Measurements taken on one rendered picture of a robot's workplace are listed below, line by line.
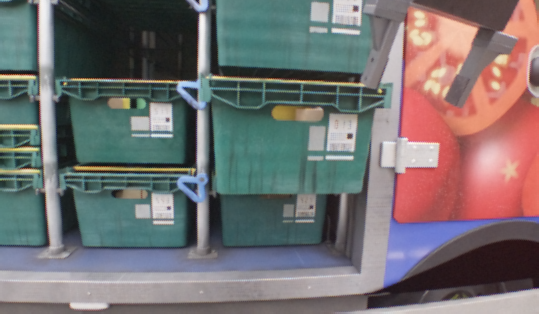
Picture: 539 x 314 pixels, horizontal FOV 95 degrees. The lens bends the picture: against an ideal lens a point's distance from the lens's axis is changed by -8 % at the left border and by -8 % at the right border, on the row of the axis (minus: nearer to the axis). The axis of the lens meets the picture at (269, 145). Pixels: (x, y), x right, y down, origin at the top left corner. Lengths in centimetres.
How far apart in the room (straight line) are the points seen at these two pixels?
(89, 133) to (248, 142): 54
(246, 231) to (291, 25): 63
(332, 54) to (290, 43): 9
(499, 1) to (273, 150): 42
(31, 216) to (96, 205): 21
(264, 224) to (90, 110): 64
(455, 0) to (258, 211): 73
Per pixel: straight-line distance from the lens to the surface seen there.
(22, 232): 114
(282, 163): 59
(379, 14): 34
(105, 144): 93
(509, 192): 108
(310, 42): 61
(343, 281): 86
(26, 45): 106
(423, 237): 92
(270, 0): 61
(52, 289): 94
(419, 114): 82
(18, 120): 106
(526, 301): 134
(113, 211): 96
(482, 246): 107
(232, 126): 56
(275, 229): 92
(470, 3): 39
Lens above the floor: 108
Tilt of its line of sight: 6 degrees down
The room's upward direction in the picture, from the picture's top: 2 degrees clockwise
